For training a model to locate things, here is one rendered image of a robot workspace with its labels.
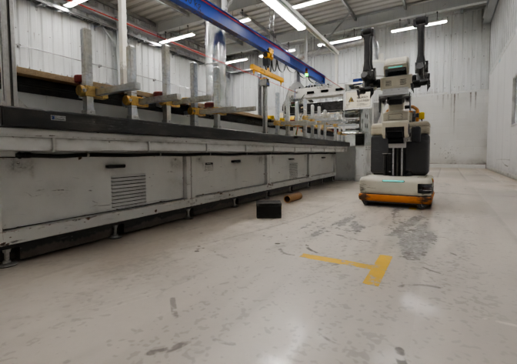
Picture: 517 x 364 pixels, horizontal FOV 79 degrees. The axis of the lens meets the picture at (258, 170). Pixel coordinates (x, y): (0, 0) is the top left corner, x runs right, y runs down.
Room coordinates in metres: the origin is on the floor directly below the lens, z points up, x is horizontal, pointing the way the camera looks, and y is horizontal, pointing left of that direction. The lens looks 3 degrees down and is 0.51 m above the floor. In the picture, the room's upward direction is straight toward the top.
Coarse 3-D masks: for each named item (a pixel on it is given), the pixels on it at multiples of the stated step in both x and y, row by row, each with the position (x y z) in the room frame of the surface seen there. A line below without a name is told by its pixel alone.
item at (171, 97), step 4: (156, 96) 1.68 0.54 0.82; (160, 96) 1.66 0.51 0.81; (164, 96) 1.65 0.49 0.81; (168, 96) 1.63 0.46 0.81; (172, 96) 1.62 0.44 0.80; (176, 96) 1.60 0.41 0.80; (180, 96) 1.62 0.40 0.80; (140, 100) 1.74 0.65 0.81; (144, 100) 1.73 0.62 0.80; (148, 100) 1.71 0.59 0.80; (152, 100) 1.69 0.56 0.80; (156, 100) 1.68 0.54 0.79; (160, 100) 1.66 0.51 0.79; (164, 100) 1.65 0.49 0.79; (168, 100) 1.64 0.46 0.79; (172, 100) 1.64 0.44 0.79; (176, 100) 1.64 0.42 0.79; (140, 104) 1.76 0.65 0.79; (144, 104) 1.76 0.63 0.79
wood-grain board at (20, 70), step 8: (24, 72) 1.42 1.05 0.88; (32, 72) 1.45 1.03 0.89; (40, 72) 1.48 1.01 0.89; (48, 72) 1.51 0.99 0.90; (48, 80) 1.55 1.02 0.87; (56, 80) 1.55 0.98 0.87; (64, 80) 1.57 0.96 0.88; (72, 80) 1.61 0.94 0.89; (152, 96) 2.04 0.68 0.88; (184, 104) 2.31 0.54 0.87; (200, 104) 2.44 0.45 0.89; (232, 112) 2.81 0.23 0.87; (240, 112) 2.91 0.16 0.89; (272, 120) 3.47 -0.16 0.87
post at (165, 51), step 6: (162, 48) 1.94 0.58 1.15; (168, 48) 1.96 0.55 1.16; (162, 54) 1.95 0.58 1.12; (168, 54) 1.96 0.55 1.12; (162, 60) 1.95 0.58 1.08; (168, 60) 1.96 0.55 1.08; (162, 66) 1.95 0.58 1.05; (168, 66) 1.95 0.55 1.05; (162, 72) 1.95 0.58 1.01; (168, 72) 1.95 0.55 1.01; (162, 78) 1.95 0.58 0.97; (168, 78) 1.95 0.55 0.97; (162, 84) 1.95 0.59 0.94; (168, 84) 1.95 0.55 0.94; (162, 90) 1.95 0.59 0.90; (168, 90) 1.95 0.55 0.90; (162, 108) 1.95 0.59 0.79; (168, 108) 1.95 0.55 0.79; (168, 114) 1.95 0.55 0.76
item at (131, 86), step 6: (126, 84) 1.42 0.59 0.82; (132, 84) 1.40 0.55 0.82; (138, 84) 1.41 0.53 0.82; (96, 90) 1.53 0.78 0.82; (102, 90) 1.51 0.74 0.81; (108, 90) 1.48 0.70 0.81; (114, 90) 1.46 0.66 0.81; (120, 90) 1.44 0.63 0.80; (126, 90) 1.43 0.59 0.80; (132, 90) 1.43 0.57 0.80; (78, 96) 1.61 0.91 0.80
